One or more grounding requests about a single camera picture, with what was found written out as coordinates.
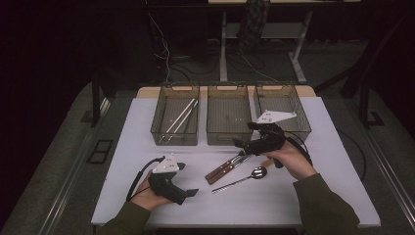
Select black metal stand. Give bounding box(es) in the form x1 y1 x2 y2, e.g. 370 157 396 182
357 82 386 129
91 70 103 127

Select transparent brown plastic bin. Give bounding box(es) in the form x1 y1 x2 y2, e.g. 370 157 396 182
206 83 254 147
150 83 201 147
254 82 312 146

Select thin black floor cable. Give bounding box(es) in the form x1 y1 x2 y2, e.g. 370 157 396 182
336 128 371 185

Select left hand-held gripper black cable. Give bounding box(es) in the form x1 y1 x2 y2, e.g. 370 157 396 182
126 156 166 202

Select hand-held gripper black cable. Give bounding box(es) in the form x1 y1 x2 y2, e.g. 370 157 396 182
126 156 166 202
283 130 314 167

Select right hand-held gripper black cable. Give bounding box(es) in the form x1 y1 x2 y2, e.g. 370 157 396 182
283 130 314 167

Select person's left hand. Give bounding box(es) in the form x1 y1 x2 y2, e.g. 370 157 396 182
130 172 174 212

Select metal spoon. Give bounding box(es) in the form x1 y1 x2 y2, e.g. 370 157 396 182
210 165 268 195

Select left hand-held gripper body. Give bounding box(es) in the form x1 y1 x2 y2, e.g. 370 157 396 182
148 153 190 206

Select white metal desk frame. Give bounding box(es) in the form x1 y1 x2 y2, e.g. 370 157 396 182
207 0 361 83

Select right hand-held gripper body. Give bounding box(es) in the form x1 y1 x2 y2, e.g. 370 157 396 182
243 110 298 156

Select black floor cables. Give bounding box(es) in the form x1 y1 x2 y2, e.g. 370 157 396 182
169 38 278 82

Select person's right hand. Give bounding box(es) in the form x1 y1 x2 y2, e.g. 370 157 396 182
262 140 317 181

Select wooden handled fork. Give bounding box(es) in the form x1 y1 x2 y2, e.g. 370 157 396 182
205 151 246 181

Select metal floor rail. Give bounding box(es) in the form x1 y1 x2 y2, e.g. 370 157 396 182
38 97 112 235
346 97 415 226

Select thin white cable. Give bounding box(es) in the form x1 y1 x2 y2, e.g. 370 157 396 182
148 13 172 82

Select dark patterned hanging cloth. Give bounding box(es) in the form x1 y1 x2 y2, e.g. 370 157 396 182
237 0 271 52

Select black floor frame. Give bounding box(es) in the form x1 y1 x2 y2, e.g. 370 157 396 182
87 139 115 165

